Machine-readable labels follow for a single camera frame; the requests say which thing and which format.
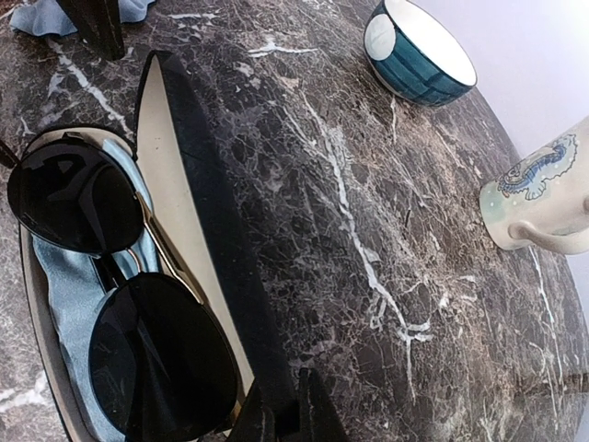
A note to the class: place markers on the black checkered glasses case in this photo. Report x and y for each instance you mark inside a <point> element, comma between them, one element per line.
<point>192,202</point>

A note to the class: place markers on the light blue cloth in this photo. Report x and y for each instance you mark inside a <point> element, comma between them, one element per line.
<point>46,17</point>
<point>76,296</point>

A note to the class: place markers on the black aviator sunglasses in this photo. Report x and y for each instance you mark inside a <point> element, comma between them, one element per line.
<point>159,364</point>

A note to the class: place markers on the white and navy bowl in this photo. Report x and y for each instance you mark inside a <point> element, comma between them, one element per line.
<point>415,57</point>

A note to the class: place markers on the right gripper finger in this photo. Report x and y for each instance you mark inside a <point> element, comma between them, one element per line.
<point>256,422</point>
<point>318,419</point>

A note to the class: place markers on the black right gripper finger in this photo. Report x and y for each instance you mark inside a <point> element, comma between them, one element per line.
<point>99,23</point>

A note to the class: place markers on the white seahorse mug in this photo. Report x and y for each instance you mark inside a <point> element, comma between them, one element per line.
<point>543,199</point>

